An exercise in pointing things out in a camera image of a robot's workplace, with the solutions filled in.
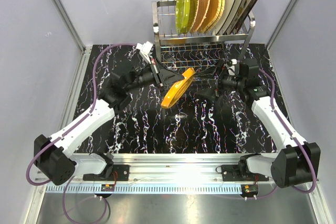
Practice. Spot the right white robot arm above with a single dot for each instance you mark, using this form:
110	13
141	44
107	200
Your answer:
297	161

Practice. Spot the green polka-dot plate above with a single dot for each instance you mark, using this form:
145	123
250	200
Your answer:
182	13

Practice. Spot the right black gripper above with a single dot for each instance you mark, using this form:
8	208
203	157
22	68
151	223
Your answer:
210	93

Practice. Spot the steel two-tier dish rack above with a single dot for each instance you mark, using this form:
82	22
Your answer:
200	51

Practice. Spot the orange polka-dot plate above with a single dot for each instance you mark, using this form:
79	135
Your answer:
178	89

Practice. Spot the small round orange woven plate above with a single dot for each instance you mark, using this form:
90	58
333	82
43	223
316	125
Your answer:
203	6

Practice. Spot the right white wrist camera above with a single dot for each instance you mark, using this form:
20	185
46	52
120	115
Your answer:
233	67

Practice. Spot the slotted white cable duct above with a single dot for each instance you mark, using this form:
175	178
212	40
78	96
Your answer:
205	189

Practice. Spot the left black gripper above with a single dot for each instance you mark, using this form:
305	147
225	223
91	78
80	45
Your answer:
164	76

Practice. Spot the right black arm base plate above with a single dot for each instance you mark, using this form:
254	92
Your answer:
231	173

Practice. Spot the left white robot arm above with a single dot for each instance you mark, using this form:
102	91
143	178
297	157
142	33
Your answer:
55	155

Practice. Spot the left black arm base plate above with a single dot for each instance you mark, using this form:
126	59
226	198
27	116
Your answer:
121	171

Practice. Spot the green-rimmed woven bamboo plate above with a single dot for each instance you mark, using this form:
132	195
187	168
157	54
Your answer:
192	15

